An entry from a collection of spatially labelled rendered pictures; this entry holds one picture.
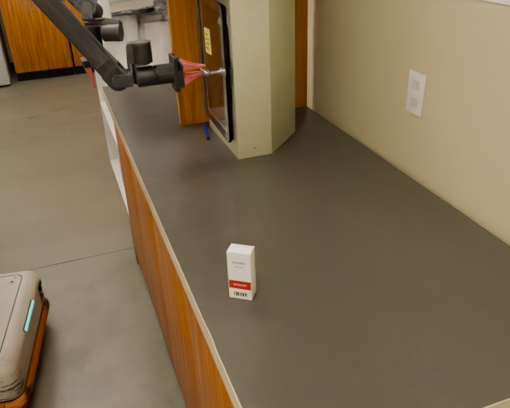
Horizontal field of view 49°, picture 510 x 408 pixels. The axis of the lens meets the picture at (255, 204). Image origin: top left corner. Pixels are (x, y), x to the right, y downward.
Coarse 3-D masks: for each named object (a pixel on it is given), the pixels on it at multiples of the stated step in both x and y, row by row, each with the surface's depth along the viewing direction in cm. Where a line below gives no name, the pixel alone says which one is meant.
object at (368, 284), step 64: (128, 128) 197; (192, 128) 195; (320, 128) 191; (192, 192) 152; (256, 192) 150; (320, 192) 149; (384, 192) 148; (192, 256) 124; (256, 256) 123; (320, 256) 122; (384, 256) 121; (448, 256) 120; (256, 320) 104; (320, 320) 104; (384, 320) 103; (448, 320) 102; (256, 384) 90; (320, 384) 90; (384, 384) 89; (448, 384) 89
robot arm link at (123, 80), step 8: (136, 40) 157; (144, 40) 156; (128, 48) 154; (136, 48) 154; (144, 48) 154; (128, 56) 155; (136, 56) 155; (144, 56) 155; (128, 64) 155; (136, 64) 156; (128, 72) 156; (112, 80) 155; (120, 80) 155; (128, 80) 156
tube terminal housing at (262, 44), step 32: (224, 0) 152; (256, 0) 150; (288, 0) 164; (256, 32) 154; (288, 32) 168; (256, 64) 158; (288, 64) 172; (256, 96) 162; (288, 96) 177; (256, 128) 167; (288, 128) 182
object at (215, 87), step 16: (208, 0) 161; (208, 16) 164; (224, 32) 152; (224, 48) 154; (208, 64) 175; (224, 64) 156; (208, 80) 180; (224, 80) 159; (208, 96) 184; (224, 96) 162; (208, 112) 188; (224, 112) 166; (224, 128) 170
